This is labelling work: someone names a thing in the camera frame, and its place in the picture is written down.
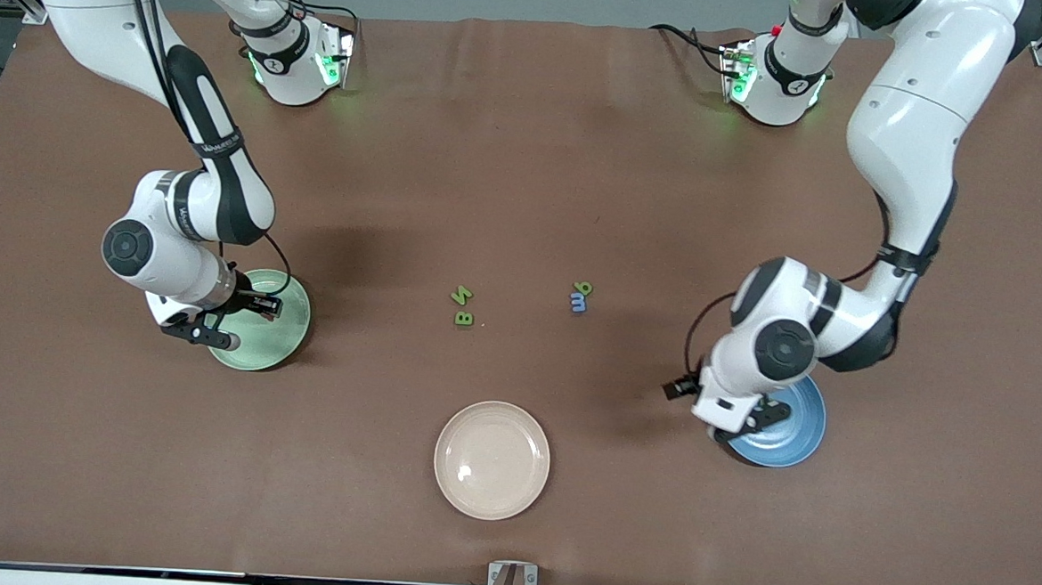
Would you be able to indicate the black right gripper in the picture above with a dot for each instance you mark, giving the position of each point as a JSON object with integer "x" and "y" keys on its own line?
{"x": 245, "y": 299}

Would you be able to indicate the blue lowercase letter m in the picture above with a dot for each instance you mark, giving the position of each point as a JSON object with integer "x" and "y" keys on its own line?
{"x": 578, "y": 303}

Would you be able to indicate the green lowercase letter p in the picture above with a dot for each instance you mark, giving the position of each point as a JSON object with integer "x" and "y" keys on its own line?
{"x": 583, "y": 288}

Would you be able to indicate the green letter N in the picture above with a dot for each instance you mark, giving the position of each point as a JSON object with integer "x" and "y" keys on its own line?
{"x": 462, "y": 295}

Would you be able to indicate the green letter B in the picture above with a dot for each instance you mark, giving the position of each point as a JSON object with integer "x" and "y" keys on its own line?
{"x": 463, "y": 318}

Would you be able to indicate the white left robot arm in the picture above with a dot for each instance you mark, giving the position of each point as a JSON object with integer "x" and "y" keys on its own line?
{"x": 923, "y": 108}

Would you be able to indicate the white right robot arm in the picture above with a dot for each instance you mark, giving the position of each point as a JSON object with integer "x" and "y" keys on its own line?
{"x": 223, "y": 197}

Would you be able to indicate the light green plate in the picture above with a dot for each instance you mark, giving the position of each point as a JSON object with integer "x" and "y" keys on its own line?
{"x": 277, "y": 351}

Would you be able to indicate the blue plate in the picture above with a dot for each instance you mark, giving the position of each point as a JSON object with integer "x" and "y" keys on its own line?
{"x": 794, "y": 436}

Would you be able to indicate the beige plate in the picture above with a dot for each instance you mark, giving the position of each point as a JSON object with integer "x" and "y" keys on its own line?
{"x": 492, "y": 460}

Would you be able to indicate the brown table mat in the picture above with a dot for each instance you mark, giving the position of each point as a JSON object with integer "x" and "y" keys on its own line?
{"x": 526, "y": 195}

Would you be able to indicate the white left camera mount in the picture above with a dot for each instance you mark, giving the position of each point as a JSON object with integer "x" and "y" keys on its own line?
{"x": 725, "y": 401}

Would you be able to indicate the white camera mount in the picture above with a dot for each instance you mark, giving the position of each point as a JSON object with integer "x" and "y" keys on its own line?
{"x": 162, "y": 308}
{"x": 725, "y": 401}

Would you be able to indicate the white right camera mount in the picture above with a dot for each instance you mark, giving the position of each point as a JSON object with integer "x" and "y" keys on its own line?
{"x": 162, "y": 308}

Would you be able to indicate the silver metal bracket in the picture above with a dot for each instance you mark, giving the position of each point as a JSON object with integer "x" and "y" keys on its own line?
{"x": 494, "y": 569}

